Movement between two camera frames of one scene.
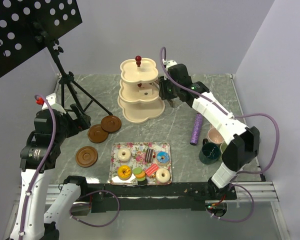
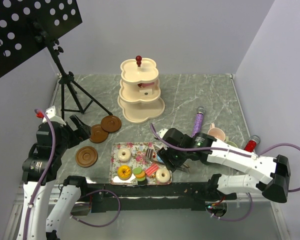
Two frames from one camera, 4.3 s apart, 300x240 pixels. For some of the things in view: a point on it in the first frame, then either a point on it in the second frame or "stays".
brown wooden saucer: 96,134 stays
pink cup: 214,136 stays
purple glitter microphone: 196,129 stays
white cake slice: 147,92 stays
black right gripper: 163,93 -> 164,153
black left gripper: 81,122 -> 82,133
